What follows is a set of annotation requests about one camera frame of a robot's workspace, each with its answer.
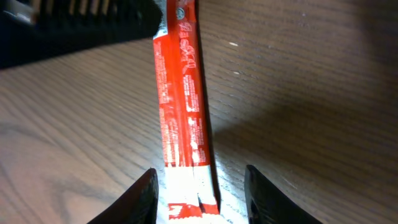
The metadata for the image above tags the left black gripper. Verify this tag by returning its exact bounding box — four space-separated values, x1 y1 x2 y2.
1 0 162 69

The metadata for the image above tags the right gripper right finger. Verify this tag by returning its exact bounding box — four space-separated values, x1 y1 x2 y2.
244 165 321 224

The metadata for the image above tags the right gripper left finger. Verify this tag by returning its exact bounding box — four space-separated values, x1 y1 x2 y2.
88 168 159 224

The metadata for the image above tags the red sachet packet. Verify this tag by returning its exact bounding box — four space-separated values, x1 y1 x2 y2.
153 0 223 224

